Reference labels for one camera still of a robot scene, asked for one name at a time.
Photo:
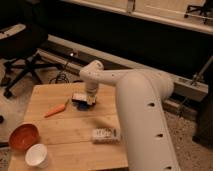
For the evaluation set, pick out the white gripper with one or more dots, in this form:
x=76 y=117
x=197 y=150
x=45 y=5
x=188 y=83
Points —
x=91 y=90

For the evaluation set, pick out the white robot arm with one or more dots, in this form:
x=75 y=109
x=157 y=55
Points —
x=139 y=94

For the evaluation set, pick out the orange carrot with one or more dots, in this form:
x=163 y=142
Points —
x=57 y=109

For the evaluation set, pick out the white paper cup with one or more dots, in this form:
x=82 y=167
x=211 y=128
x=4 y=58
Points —
x=37 y=156

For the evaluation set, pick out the orange bowl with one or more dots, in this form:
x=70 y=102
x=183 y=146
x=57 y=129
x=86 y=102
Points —
x=23 y=137

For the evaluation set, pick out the black office chair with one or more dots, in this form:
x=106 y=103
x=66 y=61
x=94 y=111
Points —
x=19 y=42

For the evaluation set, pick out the black stand top right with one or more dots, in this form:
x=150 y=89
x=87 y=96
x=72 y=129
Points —
x=202 y=10

